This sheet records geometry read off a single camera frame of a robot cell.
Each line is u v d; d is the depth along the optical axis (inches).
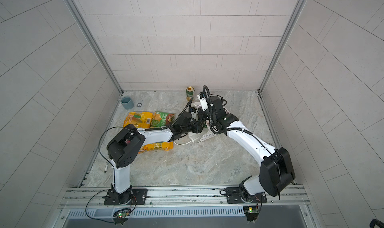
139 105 42.5
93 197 28.4
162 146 32.5
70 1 28.4
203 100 27.6
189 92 41.2
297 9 29.6
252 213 26.8
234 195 28.4
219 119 23.4
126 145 20.5
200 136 34.6
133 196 27.3
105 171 30.9
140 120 36.9
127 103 40.4
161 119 37.9
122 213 25.3
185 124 28.8
